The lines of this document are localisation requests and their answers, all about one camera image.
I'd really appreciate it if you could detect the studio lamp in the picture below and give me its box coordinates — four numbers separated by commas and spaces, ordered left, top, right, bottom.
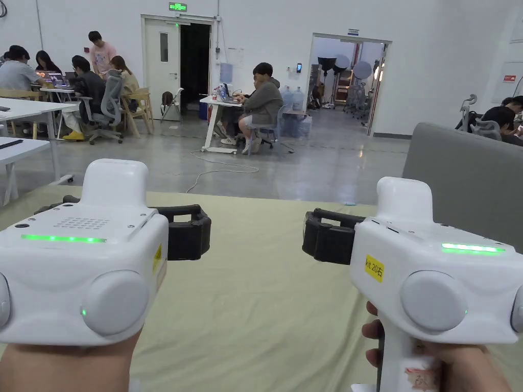
318, 55, 351, 108

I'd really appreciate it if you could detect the grey padded headboard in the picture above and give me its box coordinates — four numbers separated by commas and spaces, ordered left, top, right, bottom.
402, 122, 523, 256

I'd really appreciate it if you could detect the white floor cable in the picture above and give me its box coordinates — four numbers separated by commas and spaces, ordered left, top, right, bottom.
186, 140, 296, 194

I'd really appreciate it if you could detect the white table with laptops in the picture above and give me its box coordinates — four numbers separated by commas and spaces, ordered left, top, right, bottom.
30, 70, 78, 103

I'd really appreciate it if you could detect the folding chair with bag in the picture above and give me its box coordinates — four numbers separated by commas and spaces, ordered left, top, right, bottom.
160, 87, 184, 124

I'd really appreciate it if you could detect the grey office chair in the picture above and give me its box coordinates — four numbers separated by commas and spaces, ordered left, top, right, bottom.
79, 69, 126, 145
456, 93, 503, 142
344, 81, 373, 119

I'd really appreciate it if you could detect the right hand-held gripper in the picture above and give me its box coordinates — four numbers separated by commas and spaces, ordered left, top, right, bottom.
302, 176, 523, 392

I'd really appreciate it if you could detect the round studio reflector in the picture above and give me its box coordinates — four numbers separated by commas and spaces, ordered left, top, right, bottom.
351, 60, 373, 89

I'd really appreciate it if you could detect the person's left hand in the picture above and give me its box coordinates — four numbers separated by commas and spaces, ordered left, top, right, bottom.
0, 327, 144, 392

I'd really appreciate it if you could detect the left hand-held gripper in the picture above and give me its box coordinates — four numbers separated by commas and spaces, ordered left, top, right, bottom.
0, 158, 212, 347

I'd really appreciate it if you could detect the white desk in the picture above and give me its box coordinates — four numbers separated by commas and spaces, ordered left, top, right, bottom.
199, 83, 246, 156

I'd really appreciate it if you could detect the wooden chair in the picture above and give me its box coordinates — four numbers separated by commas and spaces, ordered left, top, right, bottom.
122, 86, 155, 134

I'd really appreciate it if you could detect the white door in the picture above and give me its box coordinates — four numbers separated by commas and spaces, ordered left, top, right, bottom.
143, 18, 182, 111

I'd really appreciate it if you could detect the group of people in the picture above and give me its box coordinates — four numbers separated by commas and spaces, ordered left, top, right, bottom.
0, 30, 141, 142

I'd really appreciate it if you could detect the person's right hand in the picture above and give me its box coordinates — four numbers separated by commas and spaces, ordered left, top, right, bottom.
361, 301, 514, 392

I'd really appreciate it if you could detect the clear plastic bag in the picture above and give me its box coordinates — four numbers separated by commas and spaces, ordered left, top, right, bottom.
281, 110, 314, 139

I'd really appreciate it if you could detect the bed with pale green sheet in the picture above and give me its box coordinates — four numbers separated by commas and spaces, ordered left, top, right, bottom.
0, 185, 523, 392

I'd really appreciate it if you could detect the blue plastic chair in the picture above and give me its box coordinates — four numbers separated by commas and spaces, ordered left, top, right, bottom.
256, 104, 288, 149

